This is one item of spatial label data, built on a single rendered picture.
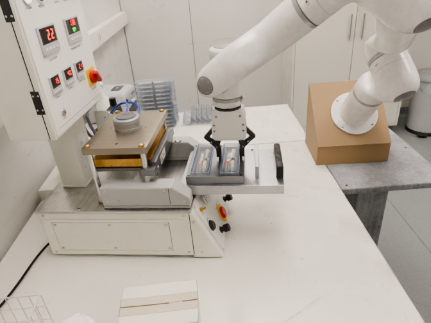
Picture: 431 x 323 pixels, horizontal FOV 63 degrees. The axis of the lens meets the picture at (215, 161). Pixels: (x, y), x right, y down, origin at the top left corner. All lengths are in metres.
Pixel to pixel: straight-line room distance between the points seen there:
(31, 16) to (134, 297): 0.69
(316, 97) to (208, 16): 1.98
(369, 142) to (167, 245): 0.92
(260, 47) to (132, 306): 0.67
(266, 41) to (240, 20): 2.55
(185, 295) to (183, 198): 0.25
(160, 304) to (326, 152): 0.94
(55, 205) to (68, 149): 0.17
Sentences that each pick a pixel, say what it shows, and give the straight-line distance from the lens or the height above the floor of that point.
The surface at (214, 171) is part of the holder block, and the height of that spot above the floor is 0.99.
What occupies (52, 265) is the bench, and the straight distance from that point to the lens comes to 1.23.
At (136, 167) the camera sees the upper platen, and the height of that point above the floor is 1.03.
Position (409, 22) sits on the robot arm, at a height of 1.39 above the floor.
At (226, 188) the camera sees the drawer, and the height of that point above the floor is 0.96.
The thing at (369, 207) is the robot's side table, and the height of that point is 0.49.
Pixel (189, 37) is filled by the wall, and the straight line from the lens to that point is 3.41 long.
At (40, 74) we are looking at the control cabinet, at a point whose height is 1.32.
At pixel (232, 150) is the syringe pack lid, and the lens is 1.11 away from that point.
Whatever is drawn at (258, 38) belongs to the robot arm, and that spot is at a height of 1.36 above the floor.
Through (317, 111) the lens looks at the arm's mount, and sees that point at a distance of 1.56.
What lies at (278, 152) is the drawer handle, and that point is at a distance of 1.08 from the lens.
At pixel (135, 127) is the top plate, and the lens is 1.06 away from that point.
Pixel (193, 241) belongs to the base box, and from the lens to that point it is 1.06.
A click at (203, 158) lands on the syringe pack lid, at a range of 1.07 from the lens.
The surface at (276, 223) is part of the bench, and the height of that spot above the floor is 0.75.
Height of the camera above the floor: 1.52
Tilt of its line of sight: 29 degrees down
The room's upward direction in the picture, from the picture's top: 5 degrees counter-clockwise
